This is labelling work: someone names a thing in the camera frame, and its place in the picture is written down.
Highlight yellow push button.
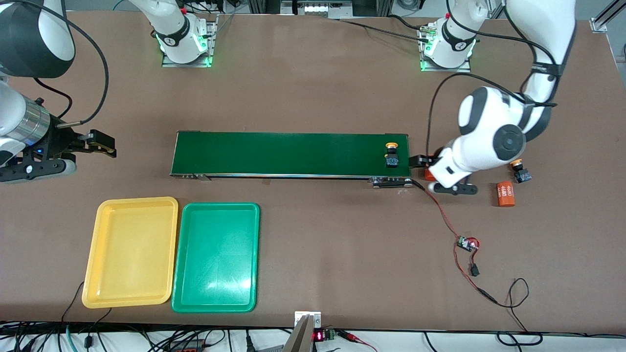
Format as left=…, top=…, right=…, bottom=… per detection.
left=510, top=159, right=533, bottom=184
left=384, top=141, right=400, bottom=170

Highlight yellow plastic tray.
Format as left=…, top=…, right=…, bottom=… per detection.
left=82, top=197, right=179, bottom=309

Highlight black plug with red lead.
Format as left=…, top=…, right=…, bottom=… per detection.
left=469, top=240, right=482, bottom=277

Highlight green conveyor belt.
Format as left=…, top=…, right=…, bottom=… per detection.
left=170, top=131, right=415, bottom=189

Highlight green plastic tray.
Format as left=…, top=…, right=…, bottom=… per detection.
left=171, top=202, right=261, bottom=313

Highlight metal equipment rack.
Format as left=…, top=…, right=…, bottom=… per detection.
left=247, top=0, right=394, bottom=19

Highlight red clip leads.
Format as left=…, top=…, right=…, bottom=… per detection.
left=337, top=330, right=378, bottom=352

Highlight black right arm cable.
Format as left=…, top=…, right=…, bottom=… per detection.
left=20, top=0, right=110, bottom=128

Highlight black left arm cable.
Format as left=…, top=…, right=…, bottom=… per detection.
left=425, top=0, right=568, bottom=159

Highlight red black wire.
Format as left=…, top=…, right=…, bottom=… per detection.
left=453, top=242, right=499, bottom=305
left=411, top=180, right=463, bottom=240

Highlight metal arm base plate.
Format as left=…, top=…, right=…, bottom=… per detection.
left=161, top=14, right=218, bottom=68
left=419, top=24, right=472, bottom=73

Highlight black cable to arm base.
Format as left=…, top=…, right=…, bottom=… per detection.
left=337, top=15, right=431, bottom=42

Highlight thin black cable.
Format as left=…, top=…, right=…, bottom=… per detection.
left=61, top=281, right=114, bottom=323

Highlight black power cable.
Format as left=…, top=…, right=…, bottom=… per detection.
left=496, top=278, right=544, bottom=347

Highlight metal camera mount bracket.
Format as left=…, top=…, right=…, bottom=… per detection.
left=293, top=311, right=322, bottom=352

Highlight aluminium frame corner post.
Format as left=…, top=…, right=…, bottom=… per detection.
left=589, top=0, right=626, bottom=34

